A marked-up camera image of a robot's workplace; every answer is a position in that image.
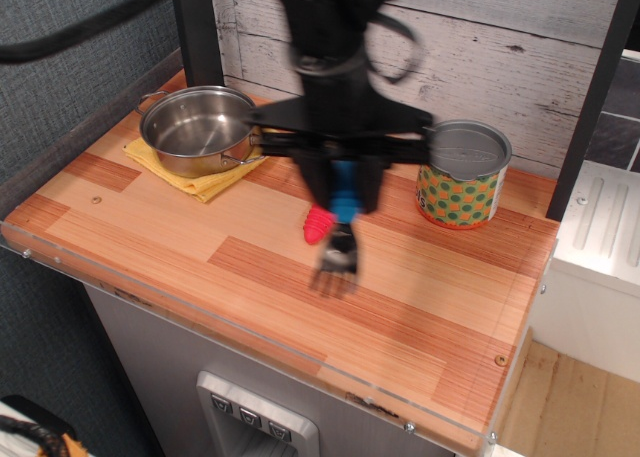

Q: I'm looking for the blue handled metal fork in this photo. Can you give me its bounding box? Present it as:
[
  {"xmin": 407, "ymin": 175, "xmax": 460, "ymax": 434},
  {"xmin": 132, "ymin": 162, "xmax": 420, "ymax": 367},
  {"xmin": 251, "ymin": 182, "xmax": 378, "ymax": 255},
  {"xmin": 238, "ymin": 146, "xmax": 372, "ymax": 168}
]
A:
[{"xmin": 311, "ymin": 161, "xmax": 361, "ymax": 298}]

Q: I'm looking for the grey cabinet with button panel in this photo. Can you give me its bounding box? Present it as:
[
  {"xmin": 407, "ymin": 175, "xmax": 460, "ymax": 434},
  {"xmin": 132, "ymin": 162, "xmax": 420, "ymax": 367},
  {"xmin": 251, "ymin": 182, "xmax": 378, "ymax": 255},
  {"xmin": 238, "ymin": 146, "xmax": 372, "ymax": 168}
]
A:
[{"xmin": 87, "ymin": 287, "xmax": 453, "ymax": 456}]

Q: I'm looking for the black braided cable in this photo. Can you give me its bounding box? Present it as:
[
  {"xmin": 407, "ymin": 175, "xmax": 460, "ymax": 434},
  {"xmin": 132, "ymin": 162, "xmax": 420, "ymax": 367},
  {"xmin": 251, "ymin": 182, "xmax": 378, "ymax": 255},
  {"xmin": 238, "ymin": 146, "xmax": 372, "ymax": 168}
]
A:
[{"xmin": 0, "ymin": 0, "xmax": 176, "ymax": 66}]

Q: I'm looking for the yellow folded cloth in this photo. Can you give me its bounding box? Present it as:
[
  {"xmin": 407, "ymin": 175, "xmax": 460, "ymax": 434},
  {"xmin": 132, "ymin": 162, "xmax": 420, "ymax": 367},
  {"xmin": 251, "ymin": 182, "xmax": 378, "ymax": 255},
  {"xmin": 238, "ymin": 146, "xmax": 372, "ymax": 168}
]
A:
[{"xmin": 123, "ymin": 137, "xmax": 267, "ymax": 203}]

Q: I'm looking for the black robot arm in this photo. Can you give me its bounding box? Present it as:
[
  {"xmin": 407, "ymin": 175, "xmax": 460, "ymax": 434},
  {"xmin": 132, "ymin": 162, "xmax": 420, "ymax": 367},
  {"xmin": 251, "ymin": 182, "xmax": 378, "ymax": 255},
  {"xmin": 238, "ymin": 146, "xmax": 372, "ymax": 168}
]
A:
[{"xmin": 246, "ymin": 0, "xmax": 433, "ymax": 214}]

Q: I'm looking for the red handled metal spoon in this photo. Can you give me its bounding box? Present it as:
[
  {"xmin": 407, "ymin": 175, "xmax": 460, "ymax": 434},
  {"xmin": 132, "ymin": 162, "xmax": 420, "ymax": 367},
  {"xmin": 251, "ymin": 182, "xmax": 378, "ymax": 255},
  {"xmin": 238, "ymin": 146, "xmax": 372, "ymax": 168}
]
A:
[{"xmin": 303, "ymin": 204, "xmax": 335, "ymax": 245}]

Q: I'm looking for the stainless steel pot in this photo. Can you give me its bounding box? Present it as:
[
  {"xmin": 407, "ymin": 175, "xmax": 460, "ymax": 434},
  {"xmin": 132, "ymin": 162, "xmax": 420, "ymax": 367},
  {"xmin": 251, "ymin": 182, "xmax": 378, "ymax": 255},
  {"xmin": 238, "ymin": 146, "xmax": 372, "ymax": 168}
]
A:
[{"xmin": 135, "ymin": 86, "xmax": 264, "ymax": 178}]

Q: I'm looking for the patterned can with grey lid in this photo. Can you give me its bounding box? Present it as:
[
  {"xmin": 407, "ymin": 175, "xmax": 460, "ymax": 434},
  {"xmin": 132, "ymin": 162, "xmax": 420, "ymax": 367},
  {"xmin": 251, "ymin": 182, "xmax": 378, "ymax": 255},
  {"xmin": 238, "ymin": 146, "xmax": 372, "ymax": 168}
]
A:
[{"xmin": 416, "ymin": 120, "xmax": 512, "ymax": 230}]

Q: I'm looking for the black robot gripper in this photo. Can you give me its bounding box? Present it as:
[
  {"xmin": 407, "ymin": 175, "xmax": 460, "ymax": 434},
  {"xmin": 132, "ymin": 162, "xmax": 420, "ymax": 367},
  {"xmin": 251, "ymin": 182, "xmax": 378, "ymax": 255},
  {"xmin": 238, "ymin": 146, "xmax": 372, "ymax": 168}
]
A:
[{"xmin": 245, "ymin": 61, "xmax": 433, "ymax": 214}]

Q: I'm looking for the dark vertical post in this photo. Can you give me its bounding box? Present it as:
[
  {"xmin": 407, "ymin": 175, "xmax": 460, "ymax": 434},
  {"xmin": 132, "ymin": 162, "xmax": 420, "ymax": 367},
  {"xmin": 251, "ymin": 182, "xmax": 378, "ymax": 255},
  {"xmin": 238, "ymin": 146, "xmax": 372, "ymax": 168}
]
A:
[
  {"xmin": 173, "ymin": 0, "xmax": 224, "ymax": 87},
  {"xmin": 546, "ymin": 0, "xmax": 639, "ymax": 222}
]

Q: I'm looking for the dark vertical post right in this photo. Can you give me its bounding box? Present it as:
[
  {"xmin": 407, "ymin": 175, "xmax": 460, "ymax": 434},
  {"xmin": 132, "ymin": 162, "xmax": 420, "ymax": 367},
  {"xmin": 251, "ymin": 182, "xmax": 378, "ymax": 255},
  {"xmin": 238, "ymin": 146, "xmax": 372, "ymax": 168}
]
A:
[{"xmin": 546, "ymin": 0, "xmax": 639, "ymax": 222}]

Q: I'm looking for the dark vertical post left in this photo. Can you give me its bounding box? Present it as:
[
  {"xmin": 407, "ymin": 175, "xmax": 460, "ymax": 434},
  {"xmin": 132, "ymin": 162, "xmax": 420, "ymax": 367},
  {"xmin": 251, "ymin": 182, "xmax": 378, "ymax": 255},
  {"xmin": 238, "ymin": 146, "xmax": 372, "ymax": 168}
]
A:
[{"xmin": 173, "ymin": 0, "xmax": 224, "ymax": 87}]

